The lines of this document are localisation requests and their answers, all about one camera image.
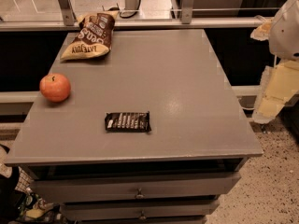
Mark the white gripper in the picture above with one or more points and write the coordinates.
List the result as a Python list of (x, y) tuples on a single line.
[(286, 32)]

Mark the red orange apple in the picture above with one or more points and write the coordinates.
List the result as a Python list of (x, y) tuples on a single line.
[(55, 87)]

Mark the grey drawer cabinet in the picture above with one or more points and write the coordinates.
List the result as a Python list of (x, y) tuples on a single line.
[(197, 124)]

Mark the upper grey drawer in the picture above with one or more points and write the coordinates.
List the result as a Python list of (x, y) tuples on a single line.
[(135, 187)]

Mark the grey drawer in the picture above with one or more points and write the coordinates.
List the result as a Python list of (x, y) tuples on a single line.
[(139, 210), (135, 187)]

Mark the dark wrapped candy bar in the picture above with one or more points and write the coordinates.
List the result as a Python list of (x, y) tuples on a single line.
[(128, 122)]

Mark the brown yellow chip bag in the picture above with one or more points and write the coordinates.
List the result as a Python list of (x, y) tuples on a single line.
[(94, 38)]

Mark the lower grey drawer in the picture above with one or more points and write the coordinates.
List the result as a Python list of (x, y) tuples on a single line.
[(139, 210)]

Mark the cluttered bin of items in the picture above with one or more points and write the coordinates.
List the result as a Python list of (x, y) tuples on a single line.
[(18, 203)]

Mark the metal railing frame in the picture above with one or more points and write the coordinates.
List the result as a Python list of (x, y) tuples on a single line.
[(55, 15)]

